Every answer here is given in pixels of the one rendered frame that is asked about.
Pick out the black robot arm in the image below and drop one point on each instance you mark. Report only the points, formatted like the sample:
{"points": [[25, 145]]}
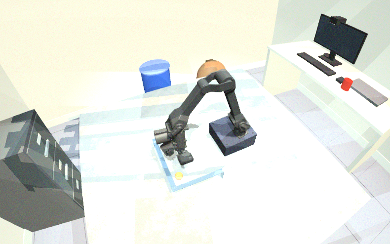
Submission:
{"points": [[176, 124]]}

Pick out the clear low walls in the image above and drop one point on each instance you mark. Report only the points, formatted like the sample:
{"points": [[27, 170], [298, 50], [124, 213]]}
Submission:
{"points": [[197, 185]]}

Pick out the translucent pale yellow ball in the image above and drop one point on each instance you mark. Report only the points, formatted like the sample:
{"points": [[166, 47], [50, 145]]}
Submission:
{"points": [[178, 175]]}

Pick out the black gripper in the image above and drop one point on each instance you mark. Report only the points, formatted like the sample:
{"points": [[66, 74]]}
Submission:
{"points": [[184, 156]]}

